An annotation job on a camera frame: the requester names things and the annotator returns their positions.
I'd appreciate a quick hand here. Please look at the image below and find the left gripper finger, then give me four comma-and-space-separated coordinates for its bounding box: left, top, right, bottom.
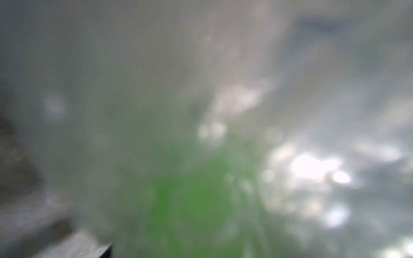
93, 245, 113, 258

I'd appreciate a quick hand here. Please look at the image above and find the green plastic wine glass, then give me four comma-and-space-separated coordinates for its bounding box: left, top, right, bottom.
126, 137, 281, 258

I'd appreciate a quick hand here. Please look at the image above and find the clear bubble wrap sheet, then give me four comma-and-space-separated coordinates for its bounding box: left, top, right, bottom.
1, 1, 413, 258

